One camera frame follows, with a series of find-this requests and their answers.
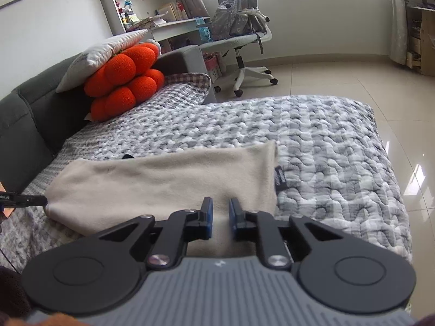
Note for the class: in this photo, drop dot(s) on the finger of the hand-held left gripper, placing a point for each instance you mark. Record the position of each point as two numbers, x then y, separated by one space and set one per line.
30 201

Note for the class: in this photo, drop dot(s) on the grey white quilted blanket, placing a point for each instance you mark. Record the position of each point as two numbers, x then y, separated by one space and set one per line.
323 149

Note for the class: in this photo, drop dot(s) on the brown checked cloth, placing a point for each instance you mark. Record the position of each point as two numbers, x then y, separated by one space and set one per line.
190 83

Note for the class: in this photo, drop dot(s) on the teal box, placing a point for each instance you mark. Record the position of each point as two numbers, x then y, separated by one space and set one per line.
205 33

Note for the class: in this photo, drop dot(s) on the white pillow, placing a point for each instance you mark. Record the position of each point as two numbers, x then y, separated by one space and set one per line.
98 54

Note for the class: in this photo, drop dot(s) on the dark grey sofa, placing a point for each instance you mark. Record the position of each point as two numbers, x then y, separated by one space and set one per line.
30 119

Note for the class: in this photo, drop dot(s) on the white desk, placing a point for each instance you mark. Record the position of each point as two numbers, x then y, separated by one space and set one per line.
176 29

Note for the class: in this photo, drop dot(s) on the upright books on desk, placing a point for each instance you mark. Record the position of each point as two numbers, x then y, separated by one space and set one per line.
173 11

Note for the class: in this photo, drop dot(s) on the white office chair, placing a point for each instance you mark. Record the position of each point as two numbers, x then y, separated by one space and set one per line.
248 37

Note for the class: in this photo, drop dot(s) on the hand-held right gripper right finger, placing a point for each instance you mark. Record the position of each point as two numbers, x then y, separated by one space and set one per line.
232 219

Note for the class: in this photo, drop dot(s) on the beige curtain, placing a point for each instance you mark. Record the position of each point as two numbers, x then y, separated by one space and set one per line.
396 17

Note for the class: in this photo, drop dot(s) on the camouflage backpack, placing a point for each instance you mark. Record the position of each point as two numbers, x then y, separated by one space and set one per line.
227 20

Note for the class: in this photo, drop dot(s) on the orange plush cushion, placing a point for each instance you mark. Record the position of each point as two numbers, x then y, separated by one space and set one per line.
125 81

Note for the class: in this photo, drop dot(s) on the white bookshelf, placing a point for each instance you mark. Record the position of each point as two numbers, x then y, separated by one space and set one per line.
115 3

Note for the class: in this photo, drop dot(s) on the pink storage box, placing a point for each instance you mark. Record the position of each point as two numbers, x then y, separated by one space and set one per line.
213 65

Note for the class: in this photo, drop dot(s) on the flat stack of books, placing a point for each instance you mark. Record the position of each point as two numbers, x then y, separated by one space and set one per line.
148 23

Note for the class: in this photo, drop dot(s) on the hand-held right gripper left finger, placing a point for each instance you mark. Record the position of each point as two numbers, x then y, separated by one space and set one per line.
209 218

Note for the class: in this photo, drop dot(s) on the beige and black sweater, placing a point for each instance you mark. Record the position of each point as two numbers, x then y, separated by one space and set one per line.
153 183

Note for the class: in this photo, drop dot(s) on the wooden shelf unit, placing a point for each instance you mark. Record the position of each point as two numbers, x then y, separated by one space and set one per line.
421 23

